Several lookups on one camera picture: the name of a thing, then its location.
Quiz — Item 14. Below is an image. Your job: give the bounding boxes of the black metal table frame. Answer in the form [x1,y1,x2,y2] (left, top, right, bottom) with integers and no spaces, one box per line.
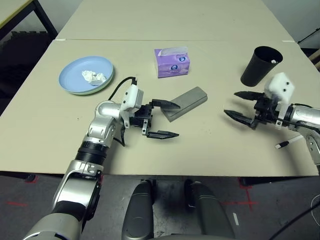
[0,0,59,42]

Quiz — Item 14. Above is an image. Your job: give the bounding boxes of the grey glasses case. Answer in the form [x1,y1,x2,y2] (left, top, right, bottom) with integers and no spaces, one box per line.
[162,86,209,123]

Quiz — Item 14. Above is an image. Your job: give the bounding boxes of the purple tissue pack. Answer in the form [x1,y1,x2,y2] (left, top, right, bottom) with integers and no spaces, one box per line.
[153,46,190,80]

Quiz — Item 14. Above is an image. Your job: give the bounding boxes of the grey right robot leg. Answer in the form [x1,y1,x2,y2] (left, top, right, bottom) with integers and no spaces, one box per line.
[184,179,236,240]

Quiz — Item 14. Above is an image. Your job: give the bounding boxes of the wooden chair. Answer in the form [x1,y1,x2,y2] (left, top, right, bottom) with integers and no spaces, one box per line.
[309,48,320,71]

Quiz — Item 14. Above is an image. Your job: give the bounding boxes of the grey left robot leg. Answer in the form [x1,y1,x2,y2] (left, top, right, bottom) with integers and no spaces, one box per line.
[121,179,155,240]

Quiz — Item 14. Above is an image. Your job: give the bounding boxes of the black background cable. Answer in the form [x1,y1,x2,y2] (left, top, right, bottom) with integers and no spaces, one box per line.
[297,26,320,43]

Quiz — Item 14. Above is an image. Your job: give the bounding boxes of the black plastic cup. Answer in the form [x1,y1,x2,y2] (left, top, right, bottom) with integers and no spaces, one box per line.
[240,45,284,88]

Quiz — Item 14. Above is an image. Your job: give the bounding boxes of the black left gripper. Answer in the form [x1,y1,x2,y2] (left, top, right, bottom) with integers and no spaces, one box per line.
[129,99,181,140]

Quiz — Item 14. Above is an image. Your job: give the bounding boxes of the white tissue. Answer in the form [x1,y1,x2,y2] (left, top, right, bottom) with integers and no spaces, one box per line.
[81,70,107,87]

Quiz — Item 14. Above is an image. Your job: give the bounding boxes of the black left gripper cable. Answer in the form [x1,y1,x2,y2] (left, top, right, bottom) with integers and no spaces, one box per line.
[113,126,126,148]

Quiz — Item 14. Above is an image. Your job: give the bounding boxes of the grey robot leg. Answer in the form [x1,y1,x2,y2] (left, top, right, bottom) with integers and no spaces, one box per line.
[121,179,155,240]
[184,179,236,240]

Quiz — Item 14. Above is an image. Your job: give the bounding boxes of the black left camera cable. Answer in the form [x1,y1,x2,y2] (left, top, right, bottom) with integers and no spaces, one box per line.
[108,76,140,101]

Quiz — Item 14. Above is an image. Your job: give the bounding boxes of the blue plate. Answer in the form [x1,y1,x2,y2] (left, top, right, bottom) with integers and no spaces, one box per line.
[58,55,115,95]

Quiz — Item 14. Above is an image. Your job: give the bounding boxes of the black foam floor mat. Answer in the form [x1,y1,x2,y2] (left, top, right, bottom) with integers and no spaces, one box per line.
[0,29,55,111]

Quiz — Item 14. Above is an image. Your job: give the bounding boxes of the white floor cable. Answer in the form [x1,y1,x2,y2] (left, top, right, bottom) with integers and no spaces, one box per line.
[310,197,320,216]

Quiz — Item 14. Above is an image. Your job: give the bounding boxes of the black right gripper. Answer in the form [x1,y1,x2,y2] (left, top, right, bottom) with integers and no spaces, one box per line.
[223,91,280,130]

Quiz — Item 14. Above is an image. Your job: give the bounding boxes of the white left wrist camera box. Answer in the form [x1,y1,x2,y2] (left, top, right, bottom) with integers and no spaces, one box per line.
[119,83,145,129]

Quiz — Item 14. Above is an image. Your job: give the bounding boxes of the long black table foot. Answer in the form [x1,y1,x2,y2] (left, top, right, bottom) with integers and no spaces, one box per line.
[239,177,311,186]

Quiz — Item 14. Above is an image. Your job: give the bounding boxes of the white pen with black cap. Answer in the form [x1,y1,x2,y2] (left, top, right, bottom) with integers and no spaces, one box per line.
[274,136,303,150]

